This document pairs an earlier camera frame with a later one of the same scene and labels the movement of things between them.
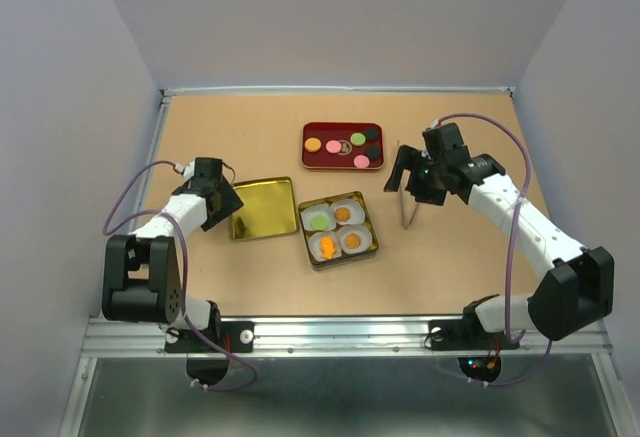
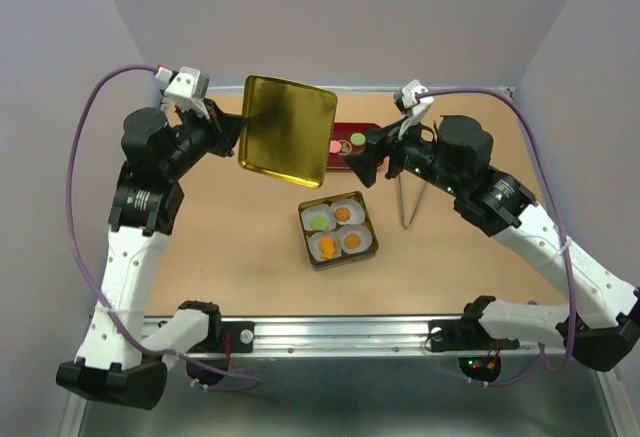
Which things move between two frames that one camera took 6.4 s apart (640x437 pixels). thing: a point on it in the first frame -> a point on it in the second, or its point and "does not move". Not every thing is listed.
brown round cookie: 342,214 does not move
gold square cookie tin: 337,230 does not move
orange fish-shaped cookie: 327,247 does not move
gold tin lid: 268,208 -> 289,131
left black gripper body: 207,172 -> 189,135
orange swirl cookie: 352,240 does not move
